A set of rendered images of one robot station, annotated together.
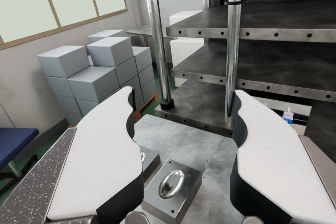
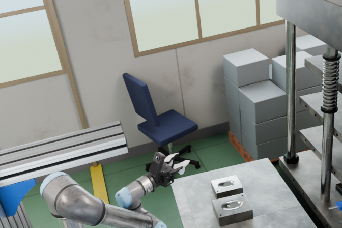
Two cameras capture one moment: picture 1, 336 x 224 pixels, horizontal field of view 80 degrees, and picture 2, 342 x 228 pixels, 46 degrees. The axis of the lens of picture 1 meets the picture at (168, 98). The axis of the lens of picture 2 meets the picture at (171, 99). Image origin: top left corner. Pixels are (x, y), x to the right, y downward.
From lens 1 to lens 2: 1.76 m
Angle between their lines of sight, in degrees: 41
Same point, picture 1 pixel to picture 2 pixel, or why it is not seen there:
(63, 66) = (238, 75)
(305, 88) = not seen: outside the picture
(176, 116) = (289, 172)
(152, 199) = (216, 204)
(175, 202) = (225, 212)
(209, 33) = (319, 118)
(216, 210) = not seen: outside the picture
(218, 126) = (309, 197)
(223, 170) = (273, 221)
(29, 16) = (231, 14)
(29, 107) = (201, 98)
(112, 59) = not seen: hidden behind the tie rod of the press
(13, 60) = (203, 53)
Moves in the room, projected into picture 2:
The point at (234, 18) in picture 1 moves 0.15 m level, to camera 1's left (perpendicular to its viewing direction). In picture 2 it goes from (324, 119) to (298, 113)
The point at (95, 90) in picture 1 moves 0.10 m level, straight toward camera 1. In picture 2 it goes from (255, 110) to (253, 116)
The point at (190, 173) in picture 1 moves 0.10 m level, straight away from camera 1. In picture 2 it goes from (246, 206) to (256, 197)
